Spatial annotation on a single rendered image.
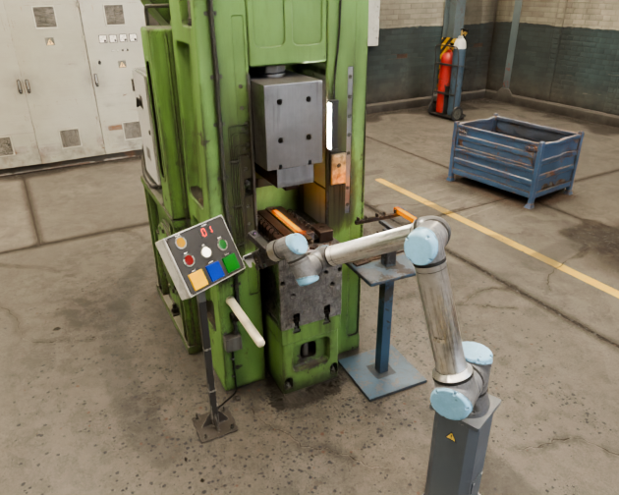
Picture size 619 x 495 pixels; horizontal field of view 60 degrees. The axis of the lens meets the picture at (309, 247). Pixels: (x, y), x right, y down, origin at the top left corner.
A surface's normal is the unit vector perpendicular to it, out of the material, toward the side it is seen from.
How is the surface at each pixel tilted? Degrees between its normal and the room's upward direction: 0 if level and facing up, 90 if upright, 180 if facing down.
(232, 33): 90
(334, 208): 90
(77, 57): 90
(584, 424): 0
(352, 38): 90
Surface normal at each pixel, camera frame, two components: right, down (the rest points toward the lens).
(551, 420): -0.01, -0.90
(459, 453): -0.65, 0.34
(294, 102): 0.45, 0.39
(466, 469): 0.07, 0.44
